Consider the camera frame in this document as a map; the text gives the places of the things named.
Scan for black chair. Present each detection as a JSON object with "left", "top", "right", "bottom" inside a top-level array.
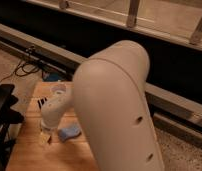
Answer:
[{"left": 0, "top": 84, "right": 24, "bottom": 168}]

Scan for black white striped cloth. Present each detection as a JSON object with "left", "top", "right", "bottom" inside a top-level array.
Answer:
[{"left": 37, "top": 98, "right": 47, "bottom": 109}]

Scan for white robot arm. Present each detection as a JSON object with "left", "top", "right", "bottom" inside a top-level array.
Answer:
[{"left": 40, "top": 40, "right": 165, "bottom": 171}]

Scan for black cables on floor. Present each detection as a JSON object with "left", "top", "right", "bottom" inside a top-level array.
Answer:
[{"left": 0, "top": 59, "right": 45, "bottom": 84}]

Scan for metal rail beam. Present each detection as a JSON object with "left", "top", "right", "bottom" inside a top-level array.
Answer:
[{"left": 0, "top": 23, "right": 202, "bottom": 132}]

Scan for white ceramic cup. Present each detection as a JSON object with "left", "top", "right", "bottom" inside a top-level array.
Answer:
[{"left": 51, "top": 83, "right": 66, "bottom": 94}]

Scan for blue object on floor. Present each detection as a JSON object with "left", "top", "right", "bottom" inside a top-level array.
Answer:
[{"left": 43, "top": 73, "right": 60, "bottom": 82}]

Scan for blue sponge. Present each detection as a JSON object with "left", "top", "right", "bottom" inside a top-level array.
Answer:
[{"left": 58, "top": 124, "right": 81, "bottom": 142}]

